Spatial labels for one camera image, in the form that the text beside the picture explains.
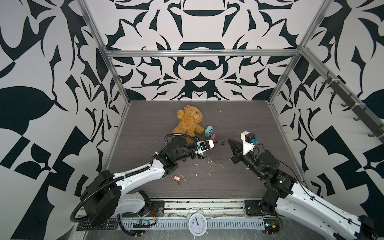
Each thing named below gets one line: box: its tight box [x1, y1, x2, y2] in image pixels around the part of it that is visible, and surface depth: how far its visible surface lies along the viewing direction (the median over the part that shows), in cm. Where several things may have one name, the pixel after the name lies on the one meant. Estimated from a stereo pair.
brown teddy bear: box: [172, 105, 205, 137], surface depth 101 cm
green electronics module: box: [263, 218, 280, 235], surface depth 73 cm
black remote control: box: [76, 218, 119, 231], surface depth 70 cm
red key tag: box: [173, 175, 182, 182], surface depth 85 cm
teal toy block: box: [204, 125, 214, 138], surface depth 101 cm
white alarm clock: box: [186, 207, 209, 240], surface depth 70 cm
